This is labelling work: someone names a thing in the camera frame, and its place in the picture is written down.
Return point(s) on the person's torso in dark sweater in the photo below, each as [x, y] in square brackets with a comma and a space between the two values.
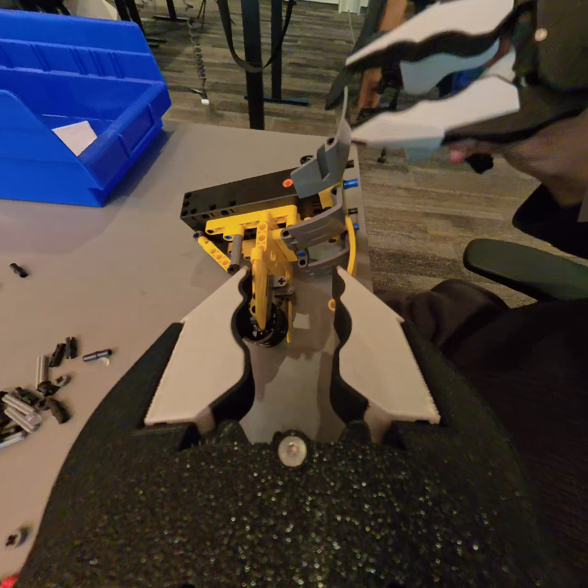
[528, 413]

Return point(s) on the pile of toy brick pieces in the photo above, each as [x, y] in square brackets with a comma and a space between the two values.
[27, 413]

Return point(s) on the blue plastic storage bin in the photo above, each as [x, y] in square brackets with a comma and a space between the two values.
[115, 151]

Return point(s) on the black office chair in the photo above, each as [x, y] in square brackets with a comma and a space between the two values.
[528, 268]

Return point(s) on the person's right hand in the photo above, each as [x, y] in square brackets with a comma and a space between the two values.
[551, 156]

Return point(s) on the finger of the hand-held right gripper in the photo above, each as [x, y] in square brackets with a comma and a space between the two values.
[436, 23]
[436, 119]

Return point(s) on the white paper slip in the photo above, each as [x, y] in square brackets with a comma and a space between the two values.
[76, 138]

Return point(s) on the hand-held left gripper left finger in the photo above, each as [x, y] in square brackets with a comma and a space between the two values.
[197, 363]

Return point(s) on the short black toy pin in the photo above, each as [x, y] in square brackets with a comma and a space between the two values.
[18, 270]

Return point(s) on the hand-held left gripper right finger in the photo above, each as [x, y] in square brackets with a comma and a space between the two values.
[386, 367]

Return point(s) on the yellow toy brick vehicle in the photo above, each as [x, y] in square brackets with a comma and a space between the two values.
[271, 239]

